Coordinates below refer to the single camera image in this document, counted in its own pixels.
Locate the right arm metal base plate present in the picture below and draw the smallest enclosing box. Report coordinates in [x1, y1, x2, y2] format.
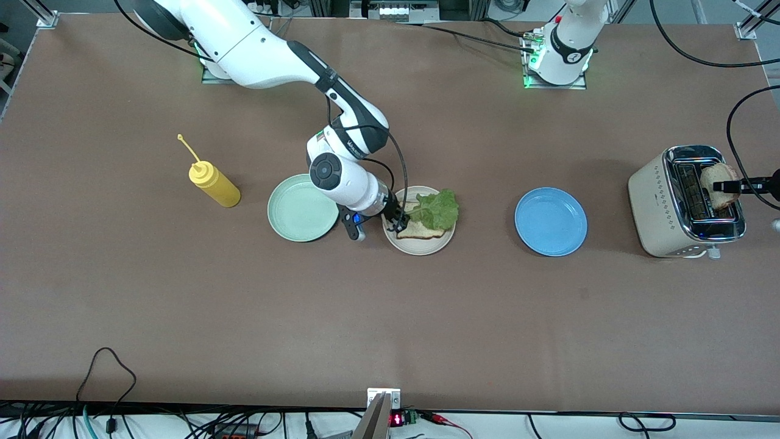
[201, 58, 235, 85]

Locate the long black table cable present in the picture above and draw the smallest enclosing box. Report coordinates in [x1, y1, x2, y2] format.
[390, 20, 540, 54]

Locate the aluminium frame profile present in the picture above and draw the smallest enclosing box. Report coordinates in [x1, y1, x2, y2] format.
[734, 0, 780, 41]
[21, 0, 60, 29]

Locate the yellow squeeze bottle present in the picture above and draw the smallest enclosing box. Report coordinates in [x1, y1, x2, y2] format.
[177, 134, 241, 209]

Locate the green lettuce leaf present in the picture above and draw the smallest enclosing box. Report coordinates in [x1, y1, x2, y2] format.
[407, 188, 459, 232]

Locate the pale green plate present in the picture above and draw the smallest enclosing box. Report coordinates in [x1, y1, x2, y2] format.
[267, 174, 341, 243]

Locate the red clip lead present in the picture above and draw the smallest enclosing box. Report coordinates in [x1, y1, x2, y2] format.
[420, 412, 473, 439]

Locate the grey camera mount bar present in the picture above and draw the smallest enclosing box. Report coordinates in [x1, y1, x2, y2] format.
[352, 393, 391, 439]

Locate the thin black looped cable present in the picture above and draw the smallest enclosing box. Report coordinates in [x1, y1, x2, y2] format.
[75, 347, 138, 421]

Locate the silver camera mount bracket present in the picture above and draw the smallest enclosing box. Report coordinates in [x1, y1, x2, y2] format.
[367, 388, 402, 410]

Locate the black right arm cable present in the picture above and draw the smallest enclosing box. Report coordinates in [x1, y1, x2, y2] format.
[113, 0, 409, 209]

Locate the beige chrome toaster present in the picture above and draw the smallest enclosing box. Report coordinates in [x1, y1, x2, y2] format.
[628, 145, 747, 260]

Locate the beige plate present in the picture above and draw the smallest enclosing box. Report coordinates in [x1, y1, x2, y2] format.
[382, 186, 456, 256]

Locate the blue plate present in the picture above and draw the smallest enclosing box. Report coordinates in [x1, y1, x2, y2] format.
[514, 187, 588, 257]

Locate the black coiled cable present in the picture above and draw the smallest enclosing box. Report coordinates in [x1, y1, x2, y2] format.
[619, 413, 677, 432]

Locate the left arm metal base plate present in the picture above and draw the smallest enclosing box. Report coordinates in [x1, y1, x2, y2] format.
[523, 30, 589, 91]

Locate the lit control box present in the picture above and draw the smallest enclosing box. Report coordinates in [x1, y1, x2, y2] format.
[349, 0, 441, 23]

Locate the bread slice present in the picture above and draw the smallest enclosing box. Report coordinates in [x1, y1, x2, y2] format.
[397, 216, 445, 240]
[700, 163, 742, 211]

